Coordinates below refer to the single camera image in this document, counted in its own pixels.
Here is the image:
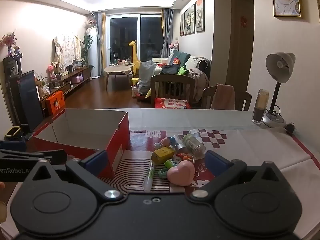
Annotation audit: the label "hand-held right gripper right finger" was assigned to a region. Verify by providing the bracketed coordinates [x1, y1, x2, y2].
[189, 151, 285, 202]

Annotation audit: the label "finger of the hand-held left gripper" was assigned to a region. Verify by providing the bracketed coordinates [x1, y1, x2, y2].
[0, 149, 67, 166]

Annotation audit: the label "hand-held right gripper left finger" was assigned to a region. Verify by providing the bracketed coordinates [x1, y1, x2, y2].
[24, 150, 124, 202]

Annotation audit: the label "red cardboard box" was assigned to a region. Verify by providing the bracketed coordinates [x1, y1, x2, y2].
[32, 109, 131, 179]

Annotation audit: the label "green cap clear bottle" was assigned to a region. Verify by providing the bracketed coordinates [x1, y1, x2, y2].
[182, 133, 207, 158]

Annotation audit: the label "black bin with yellow rim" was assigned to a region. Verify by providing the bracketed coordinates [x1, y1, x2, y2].
[4, 127, 22, 140]

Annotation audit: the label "pink heart case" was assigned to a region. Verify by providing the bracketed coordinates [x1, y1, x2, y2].
[167, 160, 196, 187]

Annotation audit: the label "silver cap clear bottle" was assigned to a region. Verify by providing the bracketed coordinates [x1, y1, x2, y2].
[172, 135, 188, 153]

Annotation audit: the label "red white printed table mat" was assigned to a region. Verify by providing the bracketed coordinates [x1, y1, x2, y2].
[100, 127, 320, 195]

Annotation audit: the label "small yellow box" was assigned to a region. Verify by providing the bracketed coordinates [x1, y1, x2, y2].
[151, 147, 175, 165]

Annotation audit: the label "pink blue doll figurine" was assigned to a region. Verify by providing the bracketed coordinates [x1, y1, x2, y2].
[154, 137, 175, 148]

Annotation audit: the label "orange gift box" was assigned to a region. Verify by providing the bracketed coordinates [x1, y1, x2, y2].
[45, 91, 66, 116]

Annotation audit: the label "black flat board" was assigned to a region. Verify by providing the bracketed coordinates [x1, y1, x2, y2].
[17, 70, 47, 133]

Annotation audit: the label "wooden chair with towel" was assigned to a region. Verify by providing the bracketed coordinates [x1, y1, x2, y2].
[201, 85, 252, 111]

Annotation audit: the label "red printed packet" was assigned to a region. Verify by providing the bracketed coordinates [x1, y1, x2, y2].
[154, 97, 192, 109]

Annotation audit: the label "glass jar with dark contents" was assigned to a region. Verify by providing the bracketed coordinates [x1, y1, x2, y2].
[252, 89, 270, 125]

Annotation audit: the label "black water dispenser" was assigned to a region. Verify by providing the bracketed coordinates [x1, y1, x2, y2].
[3, 52, 24, 128]

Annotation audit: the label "wooden television cabinet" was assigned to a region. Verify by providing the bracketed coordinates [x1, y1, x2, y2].
[39, 66, 92, 108]

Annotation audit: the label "pink rabbit bag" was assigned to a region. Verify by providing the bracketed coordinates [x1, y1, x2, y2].
[71, 72, 84, 84]

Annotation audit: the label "black power plug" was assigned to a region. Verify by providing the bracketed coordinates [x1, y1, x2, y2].
[286, 123, 298, 137]

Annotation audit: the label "wooden slat back chair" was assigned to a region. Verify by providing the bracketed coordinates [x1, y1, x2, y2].
[150, 74, 196, 104]

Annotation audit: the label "round coffee table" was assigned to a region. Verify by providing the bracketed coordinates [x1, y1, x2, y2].
[104, 64, 137, 90]

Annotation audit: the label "grey plastic bag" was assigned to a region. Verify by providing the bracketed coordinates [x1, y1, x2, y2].
[137, 60, 158, 95]

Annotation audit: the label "grey desk lamp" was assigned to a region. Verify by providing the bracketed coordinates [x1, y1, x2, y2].
[262, 52, 296, 128]

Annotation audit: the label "sofa with clothes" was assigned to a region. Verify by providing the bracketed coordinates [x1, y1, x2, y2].
[152, 50, 212, 100]

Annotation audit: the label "white standing air conditioner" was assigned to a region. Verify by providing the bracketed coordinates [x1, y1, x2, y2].
[87, 26, 100, 79]

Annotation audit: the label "yellow giraffe toy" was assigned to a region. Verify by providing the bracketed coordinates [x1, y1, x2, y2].
[128, 40, 141, 78]

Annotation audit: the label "green potted plant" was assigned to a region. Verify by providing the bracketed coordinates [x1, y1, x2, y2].
[80, 35, 94, 68]

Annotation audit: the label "hanging pale clothes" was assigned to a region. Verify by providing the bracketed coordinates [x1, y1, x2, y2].
[52, 33, 83, 63]

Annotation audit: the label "pink flowers in vase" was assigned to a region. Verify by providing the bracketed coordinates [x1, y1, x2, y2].
[0, 32, 18, 57]

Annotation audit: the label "grey yellow curtain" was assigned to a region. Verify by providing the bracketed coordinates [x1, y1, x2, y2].
[96, 11, 107, 77]
[161, 8, 174, 58]

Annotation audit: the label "wooden door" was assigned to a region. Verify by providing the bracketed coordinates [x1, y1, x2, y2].
[226, 0, 255, 93]

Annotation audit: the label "glass balcony door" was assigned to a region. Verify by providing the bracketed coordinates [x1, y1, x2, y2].
[106, 14, 165, 64]

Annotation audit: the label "red orange toy keychain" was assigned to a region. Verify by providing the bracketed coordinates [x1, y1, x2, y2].
[175, 152, 195, 162]

